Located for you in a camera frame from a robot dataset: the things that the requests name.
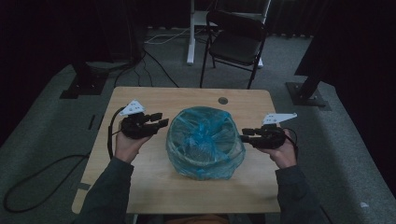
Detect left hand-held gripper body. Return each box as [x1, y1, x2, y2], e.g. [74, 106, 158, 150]
[119, 99, 160, 140]

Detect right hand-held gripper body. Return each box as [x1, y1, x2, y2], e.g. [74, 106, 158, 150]
[251, 112, 298, 149]

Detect green plastic bin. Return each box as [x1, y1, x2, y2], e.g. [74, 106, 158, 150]
[167, 108, 246, 180]

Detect blue plastic bag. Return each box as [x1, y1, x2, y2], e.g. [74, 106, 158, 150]
[165, 105, 247, 181]

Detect person's left hand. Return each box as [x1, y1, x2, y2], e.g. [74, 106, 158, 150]
[114, 130, 153, 164]

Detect person's right hand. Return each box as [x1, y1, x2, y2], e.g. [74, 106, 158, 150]
[260, 130, 298, 170]

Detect black stand with square base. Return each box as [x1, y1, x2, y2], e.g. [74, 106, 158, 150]
[59, 60, 110, 100]

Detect black folding chair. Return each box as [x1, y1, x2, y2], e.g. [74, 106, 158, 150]
[199, 9, 269, 91]

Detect right hand-held gripper cable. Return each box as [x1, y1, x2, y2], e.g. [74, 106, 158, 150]
[281, 127, 300, 160]

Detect hand-held gripper cable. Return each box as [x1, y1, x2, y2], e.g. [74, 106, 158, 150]
[281, 127, 300, 160]
[106, 106, 125, 161]

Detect left hand-held gripper cable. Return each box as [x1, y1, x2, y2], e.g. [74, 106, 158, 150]
[106, 106, 125, 161]

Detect thin black floor cables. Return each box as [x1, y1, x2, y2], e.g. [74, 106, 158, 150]
[113, 49, 180, 88]

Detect black post with base plate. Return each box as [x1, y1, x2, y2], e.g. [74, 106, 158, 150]
[286, 31, 332, 111]

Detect white floor cable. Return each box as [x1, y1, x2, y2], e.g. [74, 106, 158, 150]
[144, 27, 206, 45]

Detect thick black floor cable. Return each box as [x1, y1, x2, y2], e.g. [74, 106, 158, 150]
[3, 153, 92, 214]

